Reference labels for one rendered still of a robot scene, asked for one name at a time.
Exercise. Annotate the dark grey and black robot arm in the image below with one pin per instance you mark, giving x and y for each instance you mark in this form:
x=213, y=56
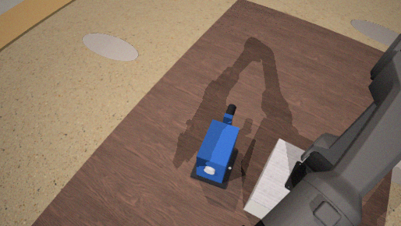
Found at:
x=368, y=154

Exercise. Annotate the blue block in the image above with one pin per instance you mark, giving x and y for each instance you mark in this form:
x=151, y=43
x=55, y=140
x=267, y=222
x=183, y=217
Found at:
x=215, y=151

